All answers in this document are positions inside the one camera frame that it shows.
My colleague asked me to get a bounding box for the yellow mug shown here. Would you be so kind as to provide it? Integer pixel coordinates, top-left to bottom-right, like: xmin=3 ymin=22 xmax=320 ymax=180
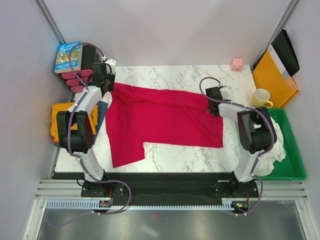
xmin=250 ymin=88 xmax=274 ymax=109

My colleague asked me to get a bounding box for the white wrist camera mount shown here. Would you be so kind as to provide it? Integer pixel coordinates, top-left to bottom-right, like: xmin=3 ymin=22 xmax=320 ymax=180
xmin=101 ymin=55 xmax=117 ymax=75

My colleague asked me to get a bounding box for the black pink drawer organizer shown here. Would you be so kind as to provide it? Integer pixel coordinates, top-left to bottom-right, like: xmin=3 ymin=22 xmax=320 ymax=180
xmin=61 ymin=45 xmax=100 ymax=93

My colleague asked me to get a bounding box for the white crumpled t-shirt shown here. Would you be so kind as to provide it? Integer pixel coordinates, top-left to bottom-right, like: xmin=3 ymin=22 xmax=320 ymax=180
xmin=254 ymin=118 xmax=286 ymax=177

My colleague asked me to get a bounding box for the orange folder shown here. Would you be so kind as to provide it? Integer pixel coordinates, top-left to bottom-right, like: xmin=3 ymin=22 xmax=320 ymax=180
xmin=252 ymin=46 xmax=299 ymax=109

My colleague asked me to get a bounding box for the yellow folded t-shirt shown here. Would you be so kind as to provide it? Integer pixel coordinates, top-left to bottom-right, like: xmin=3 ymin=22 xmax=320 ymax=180
xmin=50 ymin=102 xmax=99 ymax=138

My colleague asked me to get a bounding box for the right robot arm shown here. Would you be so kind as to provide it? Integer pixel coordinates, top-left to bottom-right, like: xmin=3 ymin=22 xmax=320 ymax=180
xmin=205 ymin=86 xmax=277 ymax=197

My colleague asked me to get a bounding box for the blue folded t-shirt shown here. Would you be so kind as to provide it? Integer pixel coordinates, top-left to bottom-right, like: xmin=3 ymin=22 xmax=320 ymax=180
xmin=52 ymin=101 xmax=108 ymax=146

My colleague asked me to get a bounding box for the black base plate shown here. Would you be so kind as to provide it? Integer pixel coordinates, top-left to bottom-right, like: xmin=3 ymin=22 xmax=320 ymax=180
xmin=76 ymin=171 xmax=260 ymax=201

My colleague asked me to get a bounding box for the white slotted cable duct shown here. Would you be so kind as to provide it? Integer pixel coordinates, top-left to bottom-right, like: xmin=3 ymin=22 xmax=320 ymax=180
xmin=45 ymin=198 xmax=250 ymax=211

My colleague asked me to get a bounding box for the blue treehouse book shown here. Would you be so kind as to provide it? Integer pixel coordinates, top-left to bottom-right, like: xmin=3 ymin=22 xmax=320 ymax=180
xmin=54 ymin=41 xmax=83 ymax=74

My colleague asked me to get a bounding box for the orange folded t-shirt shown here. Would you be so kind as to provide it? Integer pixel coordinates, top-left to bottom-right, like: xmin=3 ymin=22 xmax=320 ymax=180
xmin=52 ymin=137 xmax=59 ymax=144

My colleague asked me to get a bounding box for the pink cube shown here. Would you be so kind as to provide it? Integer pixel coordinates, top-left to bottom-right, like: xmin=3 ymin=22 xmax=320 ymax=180
xmin=230 ymin=57 xmax=244 ymax=73

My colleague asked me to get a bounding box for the red t-shirt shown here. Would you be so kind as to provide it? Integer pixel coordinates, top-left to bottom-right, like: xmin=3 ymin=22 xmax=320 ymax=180
xmin=105 ymin=83 xmax=224 ymax=168

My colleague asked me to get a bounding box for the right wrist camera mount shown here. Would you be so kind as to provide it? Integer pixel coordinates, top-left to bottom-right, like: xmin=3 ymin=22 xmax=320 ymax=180
xmin=218 ymin=84 xmax=233 ymax=99

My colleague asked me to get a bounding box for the green plastic bin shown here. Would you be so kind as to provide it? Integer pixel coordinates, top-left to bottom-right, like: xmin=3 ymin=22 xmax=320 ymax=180
xmin=259 ymin=108 xmax=307 ymax=181

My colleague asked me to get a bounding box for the black white folder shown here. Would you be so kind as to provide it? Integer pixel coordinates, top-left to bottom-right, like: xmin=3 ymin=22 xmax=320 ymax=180
xmin=252 ymin=29 xmax=301 ymax=78

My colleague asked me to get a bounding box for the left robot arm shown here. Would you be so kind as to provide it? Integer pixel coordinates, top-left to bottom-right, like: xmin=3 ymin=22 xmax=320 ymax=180
xmin=56 ymin=59 xmax=116 ymax=197

